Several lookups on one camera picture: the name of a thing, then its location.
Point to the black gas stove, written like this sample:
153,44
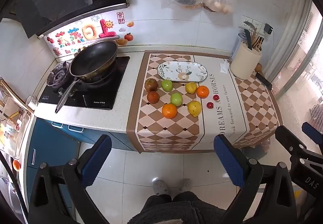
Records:
101,99

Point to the bundle of wooden chopsticks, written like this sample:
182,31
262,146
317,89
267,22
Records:
258,41

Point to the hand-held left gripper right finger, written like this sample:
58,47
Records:
229,161

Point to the small orange ball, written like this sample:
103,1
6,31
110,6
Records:
16,165

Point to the sliding glass door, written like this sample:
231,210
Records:
300,62

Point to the black wok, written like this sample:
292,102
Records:
94,59

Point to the person's right grey slipper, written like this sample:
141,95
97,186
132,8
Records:
185,184

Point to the small brown round object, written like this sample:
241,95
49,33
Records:
258,67

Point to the brown checkered table mat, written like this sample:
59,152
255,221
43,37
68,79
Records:
227,115

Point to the dark red apple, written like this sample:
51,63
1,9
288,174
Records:
153,97

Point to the floral oval plate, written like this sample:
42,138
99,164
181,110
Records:
176,70

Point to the white tissue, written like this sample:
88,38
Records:
224,67

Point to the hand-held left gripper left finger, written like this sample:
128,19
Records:
97,161

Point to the small red cherry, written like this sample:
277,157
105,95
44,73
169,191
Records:
209,105
215,98

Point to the cream utensil holder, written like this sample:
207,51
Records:
243,65

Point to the dark purple green apple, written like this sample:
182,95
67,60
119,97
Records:
151,84

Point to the person's grey slipper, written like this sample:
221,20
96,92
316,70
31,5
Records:
185,184
160,187

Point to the yellow lemon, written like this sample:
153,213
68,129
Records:
191,87
194,108

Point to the grey spray can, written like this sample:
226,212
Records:
236,47

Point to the orange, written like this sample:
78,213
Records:
202,91
169,110

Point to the white wall socket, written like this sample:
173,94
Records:
248,20

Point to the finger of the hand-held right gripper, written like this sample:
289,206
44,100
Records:
290,140
313,131

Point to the black phone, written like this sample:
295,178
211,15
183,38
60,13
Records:
263,81

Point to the black charger plug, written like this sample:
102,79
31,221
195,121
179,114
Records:
268,29

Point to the colourful wall stickers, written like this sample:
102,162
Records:
88,32

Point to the white cup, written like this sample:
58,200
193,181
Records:
31,103

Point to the metal ladle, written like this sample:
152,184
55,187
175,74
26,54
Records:
249,25

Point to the person's left grey slipper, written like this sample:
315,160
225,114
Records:
160,187

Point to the cluttered side shelf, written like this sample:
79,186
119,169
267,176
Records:
12,118

